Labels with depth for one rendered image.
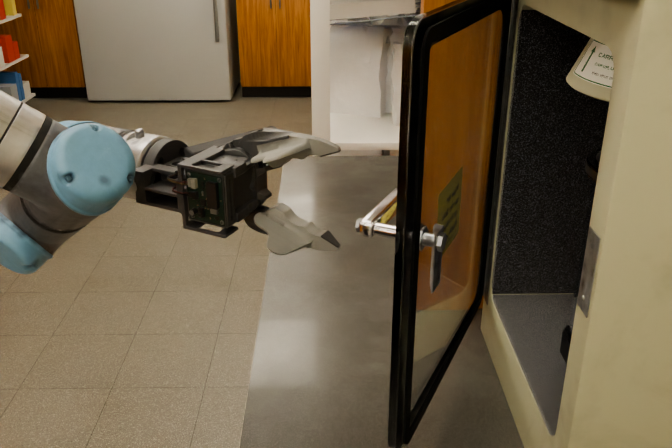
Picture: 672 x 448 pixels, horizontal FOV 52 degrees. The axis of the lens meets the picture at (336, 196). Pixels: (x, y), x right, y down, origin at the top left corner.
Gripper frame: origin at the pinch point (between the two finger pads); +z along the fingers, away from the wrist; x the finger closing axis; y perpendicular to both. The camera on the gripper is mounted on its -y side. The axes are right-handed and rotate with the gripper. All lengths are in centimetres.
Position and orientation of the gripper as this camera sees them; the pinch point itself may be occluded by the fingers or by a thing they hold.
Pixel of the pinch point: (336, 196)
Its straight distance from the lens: 68.4
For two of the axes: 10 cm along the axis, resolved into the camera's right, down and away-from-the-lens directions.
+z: 8.9, 1.8, -4.1
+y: -4.5, 3.5, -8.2
